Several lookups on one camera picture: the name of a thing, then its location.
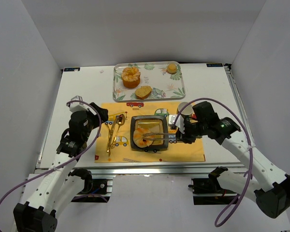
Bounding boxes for jam bread ring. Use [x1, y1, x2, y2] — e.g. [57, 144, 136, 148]
[132, 128, 153, 148]

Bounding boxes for metal tongs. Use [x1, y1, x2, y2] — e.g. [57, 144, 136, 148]
[142, 132, 178, 142]

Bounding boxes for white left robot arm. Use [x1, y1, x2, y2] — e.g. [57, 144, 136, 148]
[13, 100, 108, 232]

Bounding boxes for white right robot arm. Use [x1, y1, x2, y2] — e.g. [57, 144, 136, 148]
[172, 98, 290, 218]

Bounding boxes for seeded bread slice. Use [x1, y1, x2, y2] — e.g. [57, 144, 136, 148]
[135, 86, 152, 100]

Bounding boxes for gold fork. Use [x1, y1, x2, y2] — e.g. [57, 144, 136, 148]
[107, 116, 119, 150]

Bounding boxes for gold spoon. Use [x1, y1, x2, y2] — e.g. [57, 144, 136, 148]
[106, 114, 126, 156]

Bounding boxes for dark green mug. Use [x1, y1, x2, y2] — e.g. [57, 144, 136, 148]
[177, 102, 194, 121]

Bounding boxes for yellow car print placemat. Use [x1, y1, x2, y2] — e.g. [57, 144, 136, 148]
[95, 101, 205, 163]

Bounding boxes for orange bundt cake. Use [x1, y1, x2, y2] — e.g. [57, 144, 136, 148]
[121, 67, 141, 88]

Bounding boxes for black square plate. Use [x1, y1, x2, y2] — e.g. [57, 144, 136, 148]
[130, 115, 168, 153]

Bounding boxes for leaf patterned white tray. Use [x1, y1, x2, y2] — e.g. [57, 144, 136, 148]
[113, 61, 186, 102]

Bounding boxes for small round muffin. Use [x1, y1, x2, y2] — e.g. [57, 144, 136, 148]
[167, 63, 177, 74]

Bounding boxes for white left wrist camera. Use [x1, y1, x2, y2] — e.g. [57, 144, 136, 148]
[66, 95, 88, 113]

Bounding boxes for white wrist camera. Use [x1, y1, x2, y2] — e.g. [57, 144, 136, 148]
[168, 115, 185, 134]
[66, 95, 88, 113]

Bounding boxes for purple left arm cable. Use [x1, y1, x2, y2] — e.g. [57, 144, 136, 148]
[0, 100, 104, 232]

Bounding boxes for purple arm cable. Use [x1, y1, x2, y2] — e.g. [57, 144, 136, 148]
[0, 100, 104, 232]
[175, 97, 254, 228]

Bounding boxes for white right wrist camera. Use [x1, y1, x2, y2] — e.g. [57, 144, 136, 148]
[168, 115, 185, 134]

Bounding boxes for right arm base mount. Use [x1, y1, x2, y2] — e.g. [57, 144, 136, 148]
[188, 178, 238, 205]

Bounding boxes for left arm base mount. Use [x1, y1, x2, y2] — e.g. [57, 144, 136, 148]
[68, 168, 110, 203]

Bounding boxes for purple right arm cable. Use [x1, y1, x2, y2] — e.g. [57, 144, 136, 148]
[175, 97, 254, 228]

